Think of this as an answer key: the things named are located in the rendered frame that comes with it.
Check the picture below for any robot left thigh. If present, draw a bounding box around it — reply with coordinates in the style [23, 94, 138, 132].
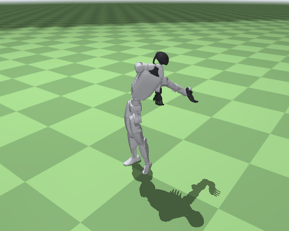
[130, 110, 144, 146]

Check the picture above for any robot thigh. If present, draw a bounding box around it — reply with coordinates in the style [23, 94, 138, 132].
[124, 101, 133, 137]
[130, 110, 144, 146]

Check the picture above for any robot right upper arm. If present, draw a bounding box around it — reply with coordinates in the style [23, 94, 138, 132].
[161, 76, 179, 92]

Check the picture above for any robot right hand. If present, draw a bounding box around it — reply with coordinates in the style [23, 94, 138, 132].
[186, 88, 198, 103]

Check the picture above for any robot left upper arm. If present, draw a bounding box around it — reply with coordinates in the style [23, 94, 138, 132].
[134, 62, 164, 75]

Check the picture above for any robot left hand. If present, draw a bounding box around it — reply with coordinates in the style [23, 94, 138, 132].
[153, 88, 164, 106]

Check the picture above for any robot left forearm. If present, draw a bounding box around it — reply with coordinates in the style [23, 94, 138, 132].
[155, 67, 164, 93]

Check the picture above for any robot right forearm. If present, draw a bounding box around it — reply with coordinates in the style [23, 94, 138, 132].
[175, 83, 192, 96]

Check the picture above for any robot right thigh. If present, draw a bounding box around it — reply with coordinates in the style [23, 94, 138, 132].
[124, 101, 133, 137]

